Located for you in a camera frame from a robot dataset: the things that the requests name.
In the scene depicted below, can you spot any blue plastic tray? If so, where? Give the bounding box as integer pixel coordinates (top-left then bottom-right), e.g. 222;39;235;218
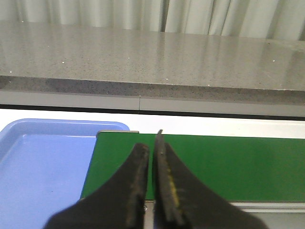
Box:
0;118;128;229

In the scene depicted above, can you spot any grey stone countertop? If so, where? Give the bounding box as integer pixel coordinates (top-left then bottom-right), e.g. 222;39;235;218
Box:
0;21;305;117

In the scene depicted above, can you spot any aluminium conveyor frame rail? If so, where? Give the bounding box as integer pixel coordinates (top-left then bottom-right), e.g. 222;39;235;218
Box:
95;129;305;229

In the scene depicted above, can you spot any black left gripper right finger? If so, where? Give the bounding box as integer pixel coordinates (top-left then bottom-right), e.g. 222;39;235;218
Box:
152;130;267;229

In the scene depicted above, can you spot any white pleated curtain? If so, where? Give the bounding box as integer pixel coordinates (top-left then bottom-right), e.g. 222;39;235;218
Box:
0;0;305;41

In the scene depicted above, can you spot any green conveyor belt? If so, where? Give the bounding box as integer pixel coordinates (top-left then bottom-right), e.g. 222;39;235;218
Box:
81;132;305;202

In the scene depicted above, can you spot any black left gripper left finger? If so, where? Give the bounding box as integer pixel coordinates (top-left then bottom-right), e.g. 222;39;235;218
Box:
44;143;150;229

